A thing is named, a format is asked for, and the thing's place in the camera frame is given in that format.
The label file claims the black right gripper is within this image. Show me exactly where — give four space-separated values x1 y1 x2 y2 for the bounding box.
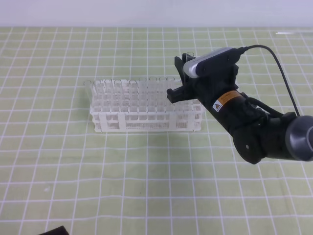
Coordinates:
167 52 239 110

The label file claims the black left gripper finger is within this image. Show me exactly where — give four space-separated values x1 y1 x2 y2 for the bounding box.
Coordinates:
40 219 71 235

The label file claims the clear glass test tube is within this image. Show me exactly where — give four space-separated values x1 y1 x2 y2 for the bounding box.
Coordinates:
185 52 195 62

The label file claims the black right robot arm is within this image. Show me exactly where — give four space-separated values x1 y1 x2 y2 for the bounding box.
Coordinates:
167 48 313 164

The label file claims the green checked tablecloth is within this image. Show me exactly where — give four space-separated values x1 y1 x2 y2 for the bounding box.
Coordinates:
0 27 313 235

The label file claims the white test tube rack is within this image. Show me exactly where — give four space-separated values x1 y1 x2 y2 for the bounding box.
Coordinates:
84 77 204 133

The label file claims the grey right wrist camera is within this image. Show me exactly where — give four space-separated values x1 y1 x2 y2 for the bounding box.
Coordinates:
183 47 245 78

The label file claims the black right camera cable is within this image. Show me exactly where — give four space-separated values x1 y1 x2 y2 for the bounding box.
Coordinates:
238 45 300 117

